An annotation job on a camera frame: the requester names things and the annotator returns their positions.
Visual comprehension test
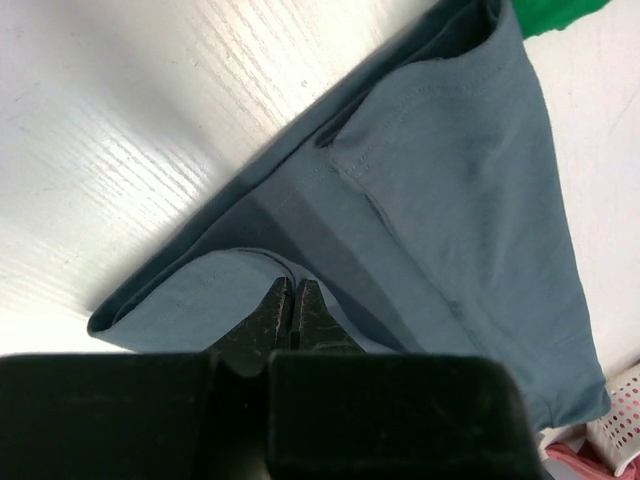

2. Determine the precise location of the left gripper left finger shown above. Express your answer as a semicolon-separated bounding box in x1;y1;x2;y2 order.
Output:
212;277;294;376

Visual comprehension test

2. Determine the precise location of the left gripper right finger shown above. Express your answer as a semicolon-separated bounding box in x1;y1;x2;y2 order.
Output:
294;280;364;353

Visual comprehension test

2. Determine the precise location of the blue t shirt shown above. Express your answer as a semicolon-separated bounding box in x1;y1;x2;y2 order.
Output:
87;1;611;431

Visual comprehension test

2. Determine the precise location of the red t shirt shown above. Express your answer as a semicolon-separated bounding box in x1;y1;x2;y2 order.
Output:
545;443;615;480

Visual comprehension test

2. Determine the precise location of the folded green t shirt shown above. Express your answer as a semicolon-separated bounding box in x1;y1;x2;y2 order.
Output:
512;0;609;39

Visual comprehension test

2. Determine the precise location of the white perforated plastic basket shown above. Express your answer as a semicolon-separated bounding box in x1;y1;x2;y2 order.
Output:
586;364;640;477

